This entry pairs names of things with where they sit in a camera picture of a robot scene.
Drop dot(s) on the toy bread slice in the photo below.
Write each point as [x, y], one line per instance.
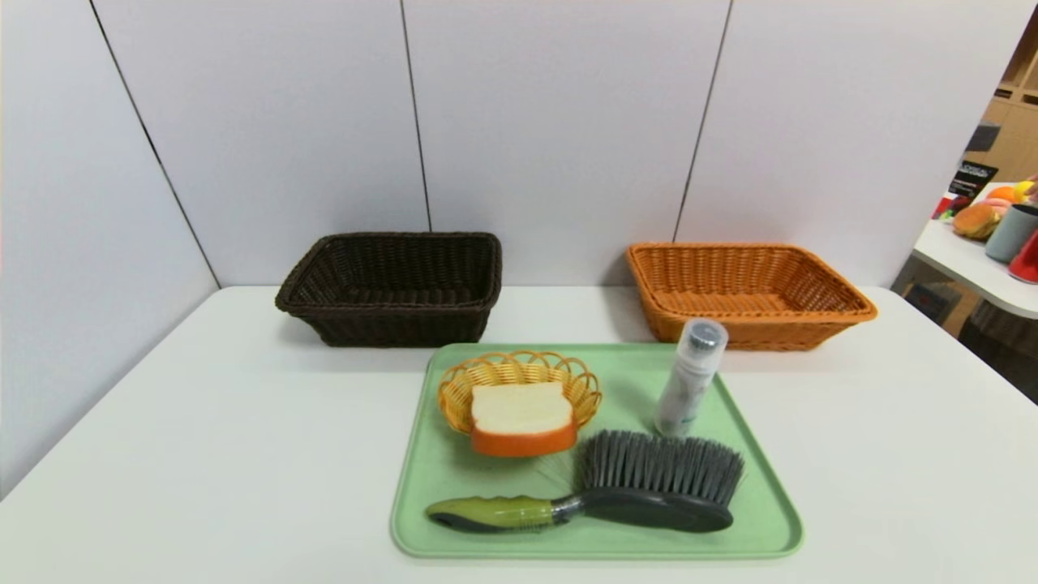
[519, 410]

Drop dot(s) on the white spray bottle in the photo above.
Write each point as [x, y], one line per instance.
[685, 389]

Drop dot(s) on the small yellow wicker basket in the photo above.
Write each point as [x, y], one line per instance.
[486, 377]

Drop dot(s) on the dark brown wicker basket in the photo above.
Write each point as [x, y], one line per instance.
[389, 326]

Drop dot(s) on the orange wicker basket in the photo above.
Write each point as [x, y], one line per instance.
[754, 280]

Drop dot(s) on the pink toy food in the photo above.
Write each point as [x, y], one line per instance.
[999, 204]

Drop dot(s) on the light green plastic tray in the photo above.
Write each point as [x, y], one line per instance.
[766, 519]

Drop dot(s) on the white side table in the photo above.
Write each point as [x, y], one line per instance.
[965, 259]

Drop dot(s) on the toy burger bun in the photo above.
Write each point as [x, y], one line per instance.
[977, 221]

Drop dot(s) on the black sign card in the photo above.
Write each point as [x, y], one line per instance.
[971, 178]

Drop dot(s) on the orange toy fruit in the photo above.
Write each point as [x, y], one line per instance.
[1003, 194]

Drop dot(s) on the grey cup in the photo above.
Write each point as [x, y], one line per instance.
[1010, 234]

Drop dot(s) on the red container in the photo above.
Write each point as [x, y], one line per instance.
[1028, 261]

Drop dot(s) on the wooden shelf unit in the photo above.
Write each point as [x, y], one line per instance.
[1018, 130]

